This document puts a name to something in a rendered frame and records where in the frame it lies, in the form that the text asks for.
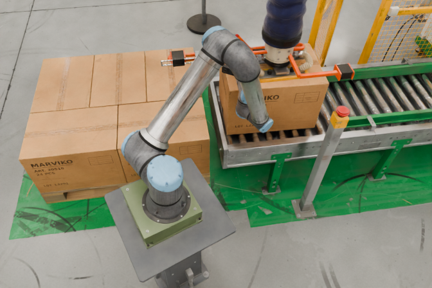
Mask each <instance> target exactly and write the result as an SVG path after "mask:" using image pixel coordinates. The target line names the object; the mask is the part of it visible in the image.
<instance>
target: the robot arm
mask: <svg viewBox="0 0 432 288"><path fill-rule="evenodd" d="M201 43H202V48H201V50H200V52H199V54H198V56H197V57H196V58H195V60H194V61H193V62H192V64H191V65H190V67H189V68H188V70H187V71H186V73H185V74H184V75H183V77H182V79H180V81H179V83H178V84H177V85H176V87H175V88H174V90H173V91H172V93H171V94H170V96H169V97H168V98H167V100H166V102H165V103H164V104H163V106H162V107H161V108H160V110H159V111H158V113H157V114H156V116H155V117H154V119H153V120H152V121H151V123H150V125H149V126H148V127H145V128H142V129H141V130H136V132H134V131H133V132H131V133H130V134H129V135H128V136H127V137H126V138H125V139H124V142H123V143H122V145H121V153H122V154H123V156H124V158H125V159H126V161H128V163H129V164H130V165H131V167H132V168H133V169H134V170H135V171H136V173H137V174H138V175H139V176H140V177H141V179H142V180H143V181H144V183H145V184H146V185H147V186H148V189H149V191H148V194H147V197H146V204H147V209H148V211H149V212H150V213H151V214H152V215H153V216H155V217H157V218H159V219H173V218H175V217H177V216H178V215H180V214H181V213H182V212H183V211H184V209H185V207H186V193H185V191H184V190H183V169H182V166H181V164H180V162H179V161H178V160H177V159H176V158H174V157H172V156H168V155H166V154H165V152H166V151H167V149H168V148H169V146H168V140H169V139H170V137H171V136H172V135H173V133H174V132H175V131H176V129H177V128H178V126H179V125H180V124H181V122H182V121H183V120H184V118H185V116H186V115H187V114H188V113H189V111H190V109H191V108H192V107H193V106H194V104H195V103H196V101H197V100H198V99H199V97H200V96H201V95H202V93H203V92H204V90H205V89H206V88H207V86H208V84H209V83H210V82H211V81H212V79H213V78H214V76H215V75H216V74H217V72H218V71H219V69H220V68H221V67H222V73H225V74H228V75H232V76H234V77H235V79H236V81H237V86H238V91H239V93H238V100H237V105H236V114H237V116H238V117H239V118H242V119H246V120H248V121H249V122H250V123H251V124H252V125H254V126H255V127H256V128H257V129H258V130H259V131H260V132H262V133H264V132H266V131H268V130H269V129H270V128H271V126H272V125H273V120H272V118H270V117H269V115H268V112H267V109H266V104H265V100H264V96H263V92H262V88H261V85H260V79H259V75H260V70H261V69H260V64H259V62H258V60H257V58H256V56H255V54H254V53H253V52H252V51H251V49H250V48H249V47H248V45H247V44H245V43H244V42H243V41H241V40H240V39H239V38H238V37H236V36H235V35H234V34H232V33H231V32H230V31H229V30H227V29H225V28H223V27H222V26H215V27H212V28H210V29H209V30H208V31H207V32H206V33H205V34H204V35H203V37H202V41H201Z"/></svg>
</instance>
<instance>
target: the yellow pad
mask: <svg viewBox="0 0 432 288"><path fill-rule="evenodd" d="M287 68H288V70H289V73H288V74H281V75H276V73H275V71H274V69H263V71H264V72H265V74H264V76H259V79H260V83H264V82H276V81H282V80H294V79H300V78H297V76H296V73H295V72H294V69H293V67H287ZM304 73H309V72H308V71H307V69H306V70H305V71H303V72H301V74H304Z"/></svg>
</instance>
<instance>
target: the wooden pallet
mask: <svg viewBox="0 0 432 288"><path fill-rule="evenodd" d="M202 176H203V177H204V179H205V180H206V182H207V183H208V184H209V183H210V173H208V174H202ZM127 184H130V183H128V182H127V183H122V184H111V185H105V186H95V187H89V188H79V189H73V190H63V191H56V192H46V193H40V194H41V195H42V197H43V199H44V200H45V201H46V203H47V204H50V203H60V202H66V201H76V200H82V199H92V198H97V197H104V196H105V194H108V193H109V192H111V191H114V190H116V189H118V188H121V187H123V186H125V185H127Z"/></svg>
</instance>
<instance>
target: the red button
mask: <svg viewBox="0 0 432 288"><path fill-rule="evenodd" d="M336 113H337V115H338V116H339V117H340V118H344V117H346V116H348V115H349V114H350V110H349V109H348V108H347V107H345V106H339V107H337V108H336Z"/></svg>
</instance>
